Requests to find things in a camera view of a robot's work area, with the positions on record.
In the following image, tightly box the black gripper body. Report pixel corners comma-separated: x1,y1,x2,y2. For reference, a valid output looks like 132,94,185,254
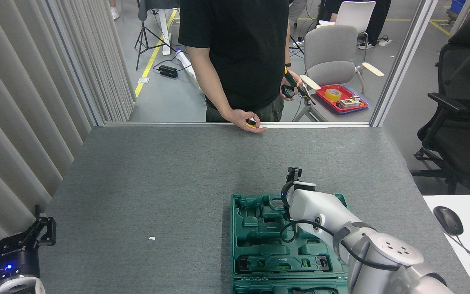
281,182,297,219
0,244,41,291

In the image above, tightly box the green plastic tool case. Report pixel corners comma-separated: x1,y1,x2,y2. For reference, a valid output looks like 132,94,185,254
230,193,352,294

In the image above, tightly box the green yellow screwdriver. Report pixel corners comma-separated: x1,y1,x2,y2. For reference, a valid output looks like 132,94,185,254
284,67,316,106

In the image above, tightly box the person's right hand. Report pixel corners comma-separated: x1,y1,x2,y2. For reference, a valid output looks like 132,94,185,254
229,109,268,133

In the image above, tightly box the person's left hand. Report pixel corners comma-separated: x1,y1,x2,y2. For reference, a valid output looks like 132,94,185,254
280,72,304,101

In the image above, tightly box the red tray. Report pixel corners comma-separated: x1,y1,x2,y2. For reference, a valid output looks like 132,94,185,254
316,85,369,115

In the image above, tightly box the small white box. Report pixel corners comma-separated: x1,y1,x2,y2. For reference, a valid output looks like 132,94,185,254
336,96,361,109

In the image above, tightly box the grey chair with cream armrests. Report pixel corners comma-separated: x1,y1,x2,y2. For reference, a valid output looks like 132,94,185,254
292,25,384,122

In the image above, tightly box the person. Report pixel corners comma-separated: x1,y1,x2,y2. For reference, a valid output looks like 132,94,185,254
319,0,391,49
178,0,290,123
288,0,307,30

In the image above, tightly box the black computer mouse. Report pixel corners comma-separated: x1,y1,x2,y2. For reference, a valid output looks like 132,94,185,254
433,206,464,236

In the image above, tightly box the white chair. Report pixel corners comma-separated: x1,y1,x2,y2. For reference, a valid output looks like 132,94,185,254
317,1,376,49

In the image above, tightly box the black office chair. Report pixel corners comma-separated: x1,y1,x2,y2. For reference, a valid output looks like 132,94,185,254
412,11,470,194

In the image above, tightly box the black tripod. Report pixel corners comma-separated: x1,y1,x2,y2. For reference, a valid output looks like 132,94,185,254
134,0,177,71

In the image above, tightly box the blue bin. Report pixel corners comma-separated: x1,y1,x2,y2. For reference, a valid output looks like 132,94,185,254
447,0,466,21

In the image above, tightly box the silver frame post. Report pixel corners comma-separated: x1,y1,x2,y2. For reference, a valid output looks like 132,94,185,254
370,0,439,127

